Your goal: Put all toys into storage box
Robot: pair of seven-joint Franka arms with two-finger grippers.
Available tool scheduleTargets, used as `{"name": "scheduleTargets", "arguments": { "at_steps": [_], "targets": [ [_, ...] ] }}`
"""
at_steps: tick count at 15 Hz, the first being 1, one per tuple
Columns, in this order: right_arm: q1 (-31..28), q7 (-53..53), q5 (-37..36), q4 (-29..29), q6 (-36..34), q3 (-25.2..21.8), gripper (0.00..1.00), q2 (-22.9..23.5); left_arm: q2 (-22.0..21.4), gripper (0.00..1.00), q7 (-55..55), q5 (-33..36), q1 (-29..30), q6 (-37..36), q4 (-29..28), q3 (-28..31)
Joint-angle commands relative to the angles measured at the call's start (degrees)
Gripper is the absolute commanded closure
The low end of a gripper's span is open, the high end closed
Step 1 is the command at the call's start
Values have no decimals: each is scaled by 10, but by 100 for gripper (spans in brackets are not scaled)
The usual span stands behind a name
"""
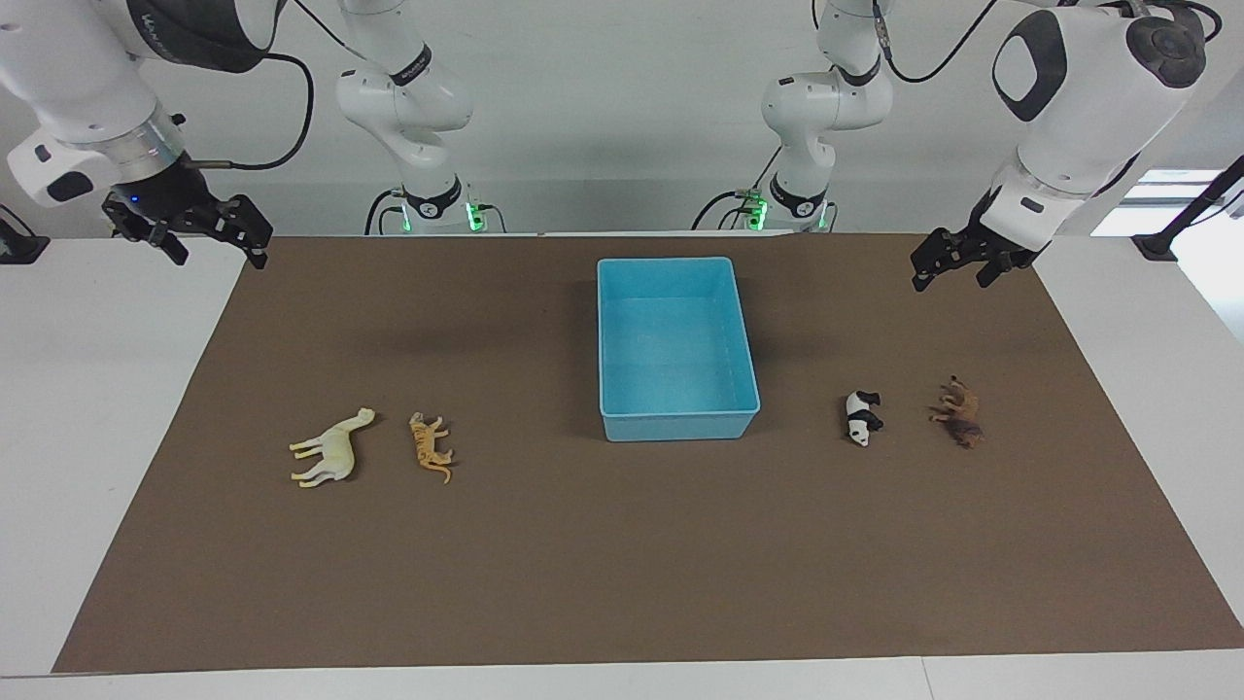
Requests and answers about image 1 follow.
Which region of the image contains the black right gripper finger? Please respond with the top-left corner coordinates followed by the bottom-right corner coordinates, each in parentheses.
top-left (217, 193), bottom-right (274, 271)
top-left (146, 227), bottom-right (191, 266)

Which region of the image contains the brown lion toy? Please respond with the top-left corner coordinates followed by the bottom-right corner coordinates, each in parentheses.
top-left (928, 375), bottom-right (985, 450)

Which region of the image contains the black white panda toy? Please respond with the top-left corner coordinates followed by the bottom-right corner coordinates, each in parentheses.
top-left (845, 390), bottom-right (885, 448)

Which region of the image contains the cream alpaca toy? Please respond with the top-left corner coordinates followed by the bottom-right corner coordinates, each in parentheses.
top-left (289, 407), bottom-right (377, 489)

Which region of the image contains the orange tiger toy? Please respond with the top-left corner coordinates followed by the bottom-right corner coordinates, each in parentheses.
top-left (408, 412), bottom-right (456, 485)

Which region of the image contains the light blue storage box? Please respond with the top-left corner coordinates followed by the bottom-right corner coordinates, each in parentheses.
top-left (596, 257), bottom-right (762, 443)

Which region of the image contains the black clamp stand with rod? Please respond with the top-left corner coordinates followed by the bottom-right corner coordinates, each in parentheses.
top-left (1132, 156), bottom-right (1244, 262)

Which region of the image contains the brown table mat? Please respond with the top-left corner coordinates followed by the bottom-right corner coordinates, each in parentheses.
top-left (52, 231), bottom-right (1244, 675)

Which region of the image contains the black right base cable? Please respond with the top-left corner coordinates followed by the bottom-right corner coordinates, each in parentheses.
top-left (363, 188), bottom-right (405, 235)

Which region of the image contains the black base cable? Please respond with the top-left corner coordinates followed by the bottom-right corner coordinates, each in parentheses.
top-left (363, 188), bottom-right (405, 235)
top-left (691, 146), bottom-right (784, 232)

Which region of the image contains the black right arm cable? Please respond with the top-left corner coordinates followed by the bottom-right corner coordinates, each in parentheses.
top-left (183, 0), bottom-right (351, 172)

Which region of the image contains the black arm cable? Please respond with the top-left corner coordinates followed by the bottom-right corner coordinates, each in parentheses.
top-left (870, 0), bottom-right (1226, 85)
top-left (183, 0), bottom-right (351, 172)

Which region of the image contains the small black clamp mount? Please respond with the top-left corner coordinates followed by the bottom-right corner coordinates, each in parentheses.
top-left (0, 202), bottom-right (51, 265)

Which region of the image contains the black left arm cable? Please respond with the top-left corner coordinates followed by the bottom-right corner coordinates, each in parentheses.
top-left (870, 0), bottom-right (1226, 85)

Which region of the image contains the black left base cable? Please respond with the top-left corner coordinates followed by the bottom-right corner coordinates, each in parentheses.
top-left (691, 146), bottom-right (784, 232)

